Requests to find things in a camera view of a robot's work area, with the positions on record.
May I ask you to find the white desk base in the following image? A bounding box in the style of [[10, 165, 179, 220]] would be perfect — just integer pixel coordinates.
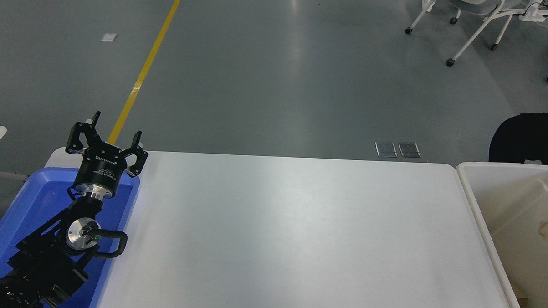
[[518, 0, 548, 23]]

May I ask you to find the blue plastic tray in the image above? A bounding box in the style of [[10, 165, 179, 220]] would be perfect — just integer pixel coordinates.
[[0, 165, 141, 308]]

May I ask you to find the white wheeled chair frame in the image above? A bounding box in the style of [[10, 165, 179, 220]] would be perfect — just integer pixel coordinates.
[[404, 0, 527, 69]]

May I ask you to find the silver floor plate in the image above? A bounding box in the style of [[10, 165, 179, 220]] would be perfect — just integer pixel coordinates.
[[398, 142, 422, 158], [375, 142, 398, 158]]

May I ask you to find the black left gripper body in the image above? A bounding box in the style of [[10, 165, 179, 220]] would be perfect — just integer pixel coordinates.
[[73, 144, 129, 196]]

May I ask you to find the large pale plastic bin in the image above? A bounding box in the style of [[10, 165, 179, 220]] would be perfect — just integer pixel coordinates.
[[451, 161, 548, 308]]

